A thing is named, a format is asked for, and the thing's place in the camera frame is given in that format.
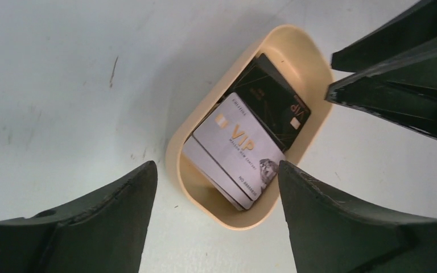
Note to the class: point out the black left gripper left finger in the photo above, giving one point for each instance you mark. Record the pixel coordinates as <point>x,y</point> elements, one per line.
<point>102,231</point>

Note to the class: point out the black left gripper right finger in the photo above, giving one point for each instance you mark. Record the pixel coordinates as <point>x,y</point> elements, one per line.
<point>333,231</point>

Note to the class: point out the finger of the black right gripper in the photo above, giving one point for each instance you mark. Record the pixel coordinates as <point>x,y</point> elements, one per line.
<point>401,90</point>
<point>413,27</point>

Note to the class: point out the beige oval card tray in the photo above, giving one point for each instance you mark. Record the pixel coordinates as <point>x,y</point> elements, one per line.
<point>298,58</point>

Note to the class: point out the silver VIP card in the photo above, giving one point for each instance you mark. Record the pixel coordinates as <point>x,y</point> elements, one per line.
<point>239,144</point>

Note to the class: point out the black VIP card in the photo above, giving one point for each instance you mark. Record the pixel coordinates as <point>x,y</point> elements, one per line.
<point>272,100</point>

